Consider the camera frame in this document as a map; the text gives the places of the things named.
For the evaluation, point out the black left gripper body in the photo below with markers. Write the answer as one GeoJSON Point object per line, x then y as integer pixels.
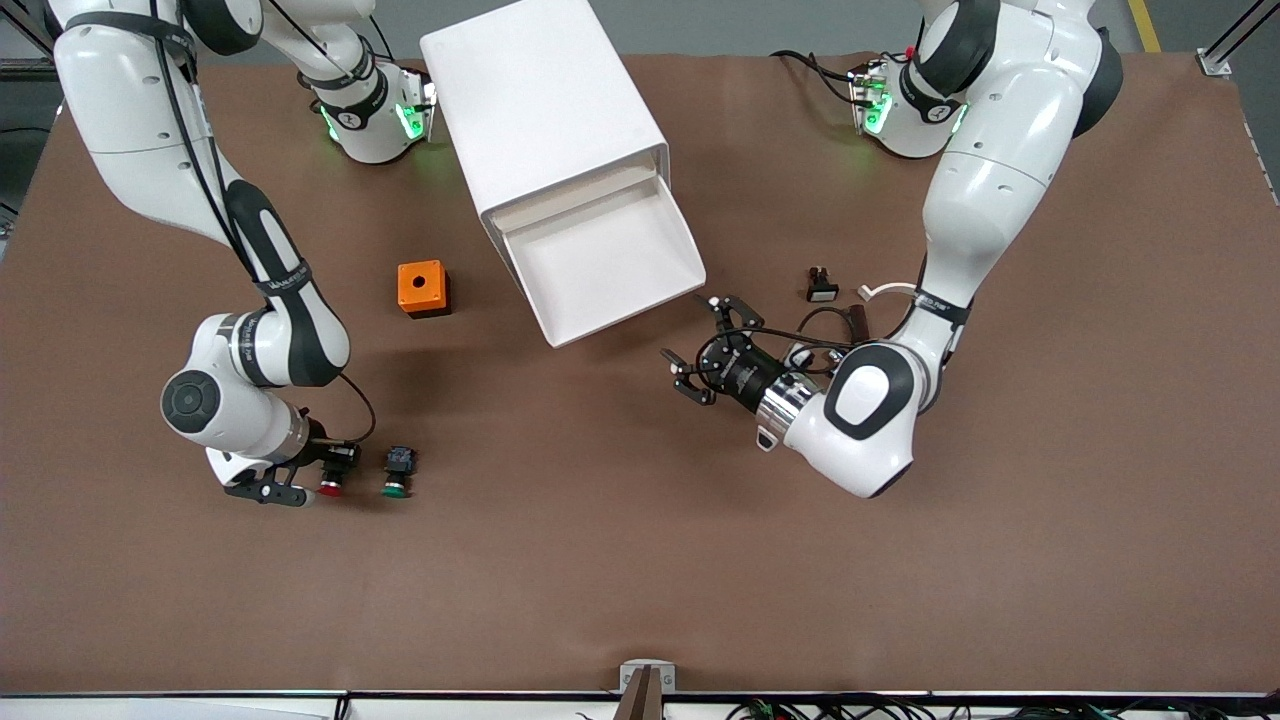
{"type": "Point", "coordinates": [742, 375]}

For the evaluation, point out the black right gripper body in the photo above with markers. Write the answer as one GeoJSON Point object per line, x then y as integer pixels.
{"type": "Point", "coordinates": [338, 460]}

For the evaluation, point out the red push button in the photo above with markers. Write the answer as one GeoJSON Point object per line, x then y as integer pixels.
{"type": "Point", "coordinates": [331, 490]}

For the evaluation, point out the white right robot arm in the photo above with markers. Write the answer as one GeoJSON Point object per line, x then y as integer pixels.
{"type": "Point", "coordinates": [130, 120]}

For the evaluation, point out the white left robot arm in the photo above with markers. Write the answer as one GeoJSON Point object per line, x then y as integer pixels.
{"type": "Point", "coordinates": [980, 200]}

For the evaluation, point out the green push button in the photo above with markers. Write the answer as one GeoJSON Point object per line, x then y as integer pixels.
{"type": "Point", "coordinates": [400, 462]}

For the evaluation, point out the brown plastic block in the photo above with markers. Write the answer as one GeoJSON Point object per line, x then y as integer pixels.
{"type": "Point", "coordinates": [858, 320]}

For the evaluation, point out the brown table mat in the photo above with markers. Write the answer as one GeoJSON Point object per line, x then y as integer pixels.
{"type": "Point", "coordinates": [640, 550]}

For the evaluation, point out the orange button enclosure box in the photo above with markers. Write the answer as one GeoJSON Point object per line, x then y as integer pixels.
{"type": "Point", "coordinates": [420, 285]}

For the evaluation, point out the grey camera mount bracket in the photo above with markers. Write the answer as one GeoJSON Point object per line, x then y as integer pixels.
{"type": "Point", "coordinates": [647, 680]}

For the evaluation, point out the aluminium frame profile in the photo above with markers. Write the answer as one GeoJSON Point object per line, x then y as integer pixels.
{"type": "Point", "coordinates": [1215, 65]}
{"type": "Point", "coordinates": [20, 68]}

